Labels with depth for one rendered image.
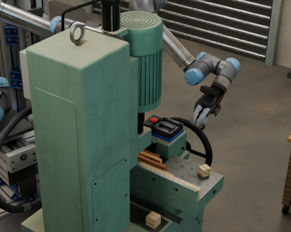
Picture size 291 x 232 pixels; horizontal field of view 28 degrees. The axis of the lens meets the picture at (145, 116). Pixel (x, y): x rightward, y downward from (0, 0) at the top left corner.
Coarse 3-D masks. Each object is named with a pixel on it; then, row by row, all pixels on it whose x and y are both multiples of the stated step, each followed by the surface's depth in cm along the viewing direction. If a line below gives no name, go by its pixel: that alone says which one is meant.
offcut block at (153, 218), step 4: (152, 212) 209; (148, 216) 207; (152, 216) 207; (156, 216) 207; (160, 216) 208; (148, 220) 207; (152, 220) 206; (156, 220) 206; (160, 220) 209; (148, 224) 208; (152, 224) 206; (156, 224) 207
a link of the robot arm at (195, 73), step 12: (132, 0) 253; (144, 0) 251; (168, 36) 250; (168, 48) 250; (180, 48) 250; (180, 60) 250; (192, 60) 250; (192, 72) 248; (204, 72) 251; (192, 84) 250
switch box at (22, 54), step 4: (20, 52) 174; (24, 52) 173; (20, 56) 174; (24, 56) 173; (20, 60) 175; (24, 60) 174; (24, 64) 175; (24, 68) 176; (24, 72) 176; (24, 76) 177; (28, 76) 176; (24, 80) 178; (28, 80) 177; (24, 84) 179; (28, 84) 178; (24, 88) 180; (28, 88) 179; (24, 92) 181; (28, 92) 180; (24, 96) 182; (28, 96) 180
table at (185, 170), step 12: (180, 156) 234; (168, 168) 221; (180, 168) 222; (192, 168) 222; (132, 180) 219; (192, 180) 215; (204, 180) 215; (216, 180) 215; (144, 192) 217; (156, 192) 213; (168, 192) 209; (204, 192) 209; (216, 192) 217; (168, 204) 212; (180, 204) 208; (192, 204) 205; (204, 204) 211
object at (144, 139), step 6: (144, 126) 216; (144, 132) 212; (150, 132) 214; (138, 138) 209; (144, 138) 212; (150, 138) 216; (138, 144) 210; (144, 144) 213; (150, 144) 217; (138, 150) 211
